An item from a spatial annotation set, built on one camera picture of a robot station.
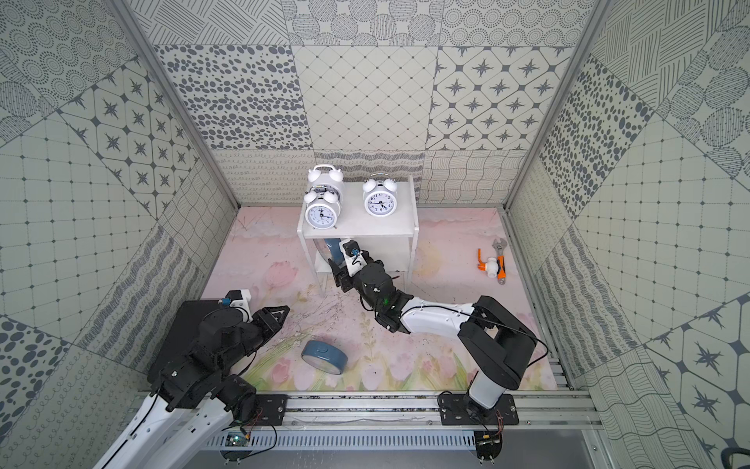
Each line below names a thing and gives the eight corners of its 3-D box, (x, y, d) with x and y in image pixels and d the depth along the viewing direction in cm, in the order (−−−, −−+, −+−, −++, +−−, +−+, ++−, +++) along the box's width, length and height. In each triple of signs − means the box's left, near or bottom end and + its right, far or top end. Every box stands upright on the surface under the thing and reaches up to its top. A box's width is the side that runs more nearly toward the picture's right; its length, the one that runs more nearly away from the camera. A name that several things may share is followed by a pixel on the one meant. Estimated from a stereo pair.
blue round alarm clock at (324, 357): (308, 365, 83) (298, 352, 74) (316, 349, 86) (308, 334, 77) (342, 379, 81) (337, 368, 72) (349, 362, 84) (345, 349, 75)
